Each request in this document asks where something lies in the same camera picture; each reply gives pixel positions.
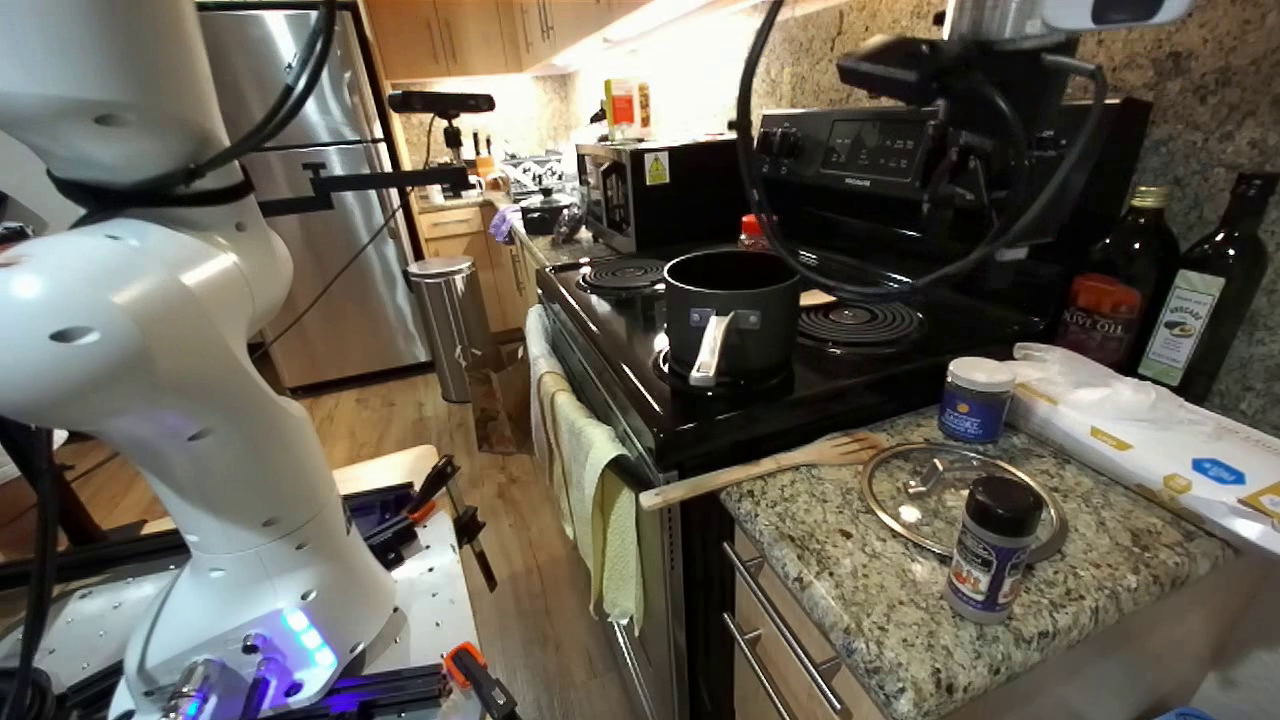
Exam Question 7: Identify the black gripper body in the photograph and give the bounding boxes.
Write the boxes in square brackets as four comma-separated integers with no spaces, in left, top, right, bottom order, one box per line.
[934,92,1061,232]

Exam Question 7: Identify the glass pot lid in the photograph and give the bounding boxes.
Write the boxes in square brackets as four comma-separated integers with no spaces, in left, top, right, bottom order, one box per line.
[856,439,1074,563]

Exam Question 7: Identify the dark bottle with orange label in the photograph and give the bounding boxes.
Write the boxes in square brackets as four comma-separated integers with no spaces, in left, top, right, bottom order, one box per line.
[1056,182,1184,376]

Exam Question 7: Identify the blue jar with white lid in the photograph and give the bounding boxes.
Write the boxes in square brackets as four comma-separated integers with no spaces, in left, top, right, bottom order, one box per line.
[936,351,1022,449]

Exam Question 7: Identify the dark bottle with white label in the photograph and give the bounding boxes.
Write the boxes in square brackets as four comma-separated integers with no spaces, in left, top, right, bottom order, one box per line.
[1135,170,1280,406]

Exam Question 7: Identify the white plastic bag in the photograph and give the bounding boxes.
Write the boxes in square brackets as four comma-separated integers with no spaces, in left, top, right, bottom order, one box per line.
[1005,340,1280,557]

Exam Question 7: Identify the black electric stove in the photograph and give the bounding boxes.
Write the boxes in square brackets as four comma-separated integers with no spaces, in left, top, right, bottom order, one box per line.
[534,92,1156,720]

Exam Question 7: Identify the spice jar with black lid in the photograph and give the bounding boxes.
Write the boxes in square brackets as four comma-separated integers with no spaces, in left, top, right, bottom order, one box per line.
[944,471,1053,628]

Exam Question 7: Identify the black toaster oven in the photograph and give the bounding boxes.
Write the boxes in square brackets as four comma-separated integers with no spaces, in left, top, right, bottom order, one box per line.
[571,137,752,255]

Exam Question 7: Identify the orange container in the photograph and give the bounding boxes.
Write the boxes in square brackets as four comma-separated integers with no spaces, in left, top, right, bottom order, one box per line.
[605,77,657,139]

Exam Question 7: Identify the wooden drawer cabinet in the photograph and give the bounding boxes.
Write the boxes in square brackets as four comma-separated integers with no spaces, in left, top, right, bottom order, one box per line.
[717,515,1280,720]

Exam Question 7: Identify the pale yellow dish towel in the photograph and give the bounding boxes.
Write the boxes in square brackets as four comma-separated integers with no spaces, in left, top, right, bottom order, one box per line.
[521,301,654,636]

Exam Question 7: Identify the steel trash can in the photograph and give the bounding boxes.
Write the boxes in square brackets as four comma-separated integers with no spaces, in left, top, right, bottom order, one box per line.
[405,251,497,407]

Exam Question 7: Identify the wooden upper cabinets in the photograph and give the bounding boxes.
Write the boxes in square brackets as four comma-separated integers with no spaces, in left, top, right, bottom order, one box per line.
[366,0,644,82]

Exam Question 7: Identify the black clamp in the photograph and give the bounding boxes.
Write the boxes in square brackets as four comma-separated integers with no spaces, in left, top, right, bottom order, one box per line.
[454,501,500,597]

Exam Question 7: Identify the stainless steel refrigerator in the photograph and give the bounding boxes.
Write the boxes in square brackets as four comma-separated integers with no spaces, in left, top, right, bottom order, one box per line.
[195,4,435,393]

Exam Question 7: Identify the robot mounting table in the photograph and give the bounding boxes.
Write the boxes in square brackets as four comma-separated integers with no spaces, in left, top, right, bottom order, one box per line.
[0,439,490,720]

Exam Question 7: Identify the black pot with steel handle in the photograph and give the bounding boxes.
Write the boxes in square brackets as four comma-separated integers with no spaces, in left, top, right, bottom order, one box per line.
[654,246,809,398]

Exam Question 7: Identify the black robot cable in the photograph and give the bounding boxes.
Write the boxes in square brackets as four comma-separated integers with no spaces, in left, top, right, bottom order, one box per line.
[51,0,1112,301]

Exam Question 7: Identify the black stereo camera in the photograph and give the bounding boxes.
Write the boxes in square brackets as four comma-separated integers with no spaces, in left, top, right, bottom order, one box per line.
[385,90,500,122]

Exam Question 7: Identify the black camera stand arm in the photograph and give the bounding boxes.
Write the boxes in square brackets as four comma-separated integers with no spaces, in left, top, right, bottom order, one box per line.
[255,115,479,226]

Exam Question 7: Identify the orange handled clamp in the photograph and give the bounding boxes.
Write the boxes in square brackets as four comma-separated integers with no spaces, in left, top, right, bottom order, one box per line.
[435,636,523,720]

